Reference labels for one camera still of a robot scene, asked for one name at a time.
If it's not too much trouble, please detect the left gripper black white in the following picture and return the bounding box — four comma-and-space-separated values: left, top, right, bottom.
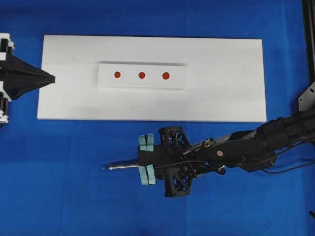
0, 32, 56, 128

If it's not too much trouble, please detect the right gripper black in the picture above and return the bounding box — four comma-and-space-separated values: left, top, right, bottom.
137, 126, 226, 197

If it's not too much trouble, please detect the black soldering iron cable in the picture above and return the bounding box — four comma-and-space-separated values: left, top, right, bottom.
152, 157, 315, 175

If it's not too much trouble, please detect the red handled soldering iron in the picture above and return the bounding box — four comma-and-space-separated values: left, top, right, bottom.
102, 163, 138, 171

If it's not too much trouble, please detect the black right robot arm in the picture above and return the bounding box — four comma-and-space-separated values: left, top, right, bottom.
137, 110, 315, 197

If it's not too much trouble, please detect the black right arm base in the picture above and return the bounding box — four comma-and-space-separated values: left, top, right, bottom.
298, 82, 315, 112

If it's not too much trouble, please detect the middle red dot mark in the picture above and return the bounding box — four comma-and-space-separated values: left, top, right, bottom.
138, 72, 146, 79

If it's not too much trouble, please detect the red dot mark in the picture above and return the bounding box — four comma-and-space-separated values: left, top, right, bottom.
162, 72, 170, 80
138, 72, 146, 79
114, 71, 121, 78

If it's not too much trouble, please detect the right red dot mark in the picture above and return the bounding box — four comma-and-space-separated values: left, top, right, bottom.
162, 72, 170, 80

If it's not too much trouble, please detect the left red dot mark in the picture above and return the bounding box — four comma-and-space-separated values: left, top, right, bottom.
114, 71, 121, 78

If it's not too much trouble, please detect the large white foam board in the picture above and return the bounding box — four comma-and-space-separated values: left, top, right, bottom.
37, 35, 267, 122

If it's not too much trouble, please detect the small white raised plate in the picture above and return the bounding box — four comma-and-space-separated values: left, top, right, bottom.
97, 62, 187, 90

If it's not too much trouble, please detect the black aluminium frame rail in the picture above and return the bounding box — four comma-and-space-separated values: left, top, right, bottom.
302, 0, 315, 85

